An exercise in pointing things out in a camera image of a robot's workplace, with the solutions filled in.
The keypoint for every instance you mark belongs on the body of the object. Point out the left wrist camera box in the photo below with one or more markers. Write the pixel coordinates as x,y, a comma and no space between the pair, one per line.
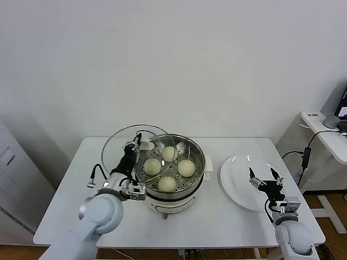
135,192

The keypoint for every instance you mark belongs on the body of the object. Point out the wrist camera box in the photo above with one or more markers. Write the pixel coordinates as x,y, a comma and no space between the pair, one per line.
135,192
290,205

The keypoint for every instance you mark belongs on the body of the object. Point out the white round plate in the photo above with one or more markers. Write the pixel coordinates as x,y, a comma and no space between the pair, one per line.
236,176

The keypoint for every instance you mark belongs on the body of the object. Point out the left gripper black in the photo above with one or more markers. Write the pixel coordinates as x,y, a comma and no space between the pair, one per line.
126,163

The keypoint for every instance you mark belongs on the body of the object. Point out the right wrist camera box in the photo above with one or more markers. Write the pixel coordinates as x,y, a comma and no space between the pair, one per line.
290,205

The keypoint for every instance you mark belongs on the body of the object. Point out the white steamed baozi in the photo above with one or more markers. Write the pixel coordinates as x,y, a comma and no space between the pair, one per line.
166,184
169,153
151,166
186,168

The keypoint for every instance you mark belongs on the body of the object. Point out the perforated steel steamer basket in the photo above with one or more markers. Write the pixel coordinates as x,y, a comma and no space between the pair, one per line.
195,154

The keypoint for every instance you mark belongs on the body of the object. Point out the white side desk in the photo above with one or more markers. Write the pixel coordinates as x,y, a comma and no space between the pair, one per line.
325,143

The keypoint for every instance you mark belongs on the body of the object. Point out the grey round puck device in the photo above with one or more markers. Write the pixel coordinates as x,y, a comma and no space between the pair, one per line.
330,122

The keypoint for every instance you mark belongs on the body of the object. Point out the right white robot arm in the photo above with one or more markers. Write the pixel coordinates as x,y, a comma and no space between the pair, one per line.
295,238

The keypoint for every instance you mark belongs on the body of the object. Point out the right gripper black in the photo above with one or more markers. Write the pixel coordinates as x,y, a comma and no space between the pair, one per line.
272,189

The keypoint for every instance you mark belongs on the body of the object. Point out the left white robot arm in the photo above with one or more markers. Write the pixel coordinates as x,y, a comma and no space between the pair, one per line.
100,214

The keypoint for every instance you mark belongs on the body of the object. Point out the printed desk label sticker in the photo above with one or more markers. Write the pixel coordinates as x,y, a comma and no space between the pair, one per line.
311,115

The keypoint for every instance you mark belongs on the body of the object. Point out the white cabinet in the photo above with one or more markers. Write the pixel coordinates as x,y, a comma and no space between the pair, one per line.
16,176

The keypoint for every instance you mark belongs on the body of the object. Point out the cream electric cooker base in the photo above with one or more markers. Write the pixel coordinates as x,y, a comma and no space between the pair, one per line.
173,205

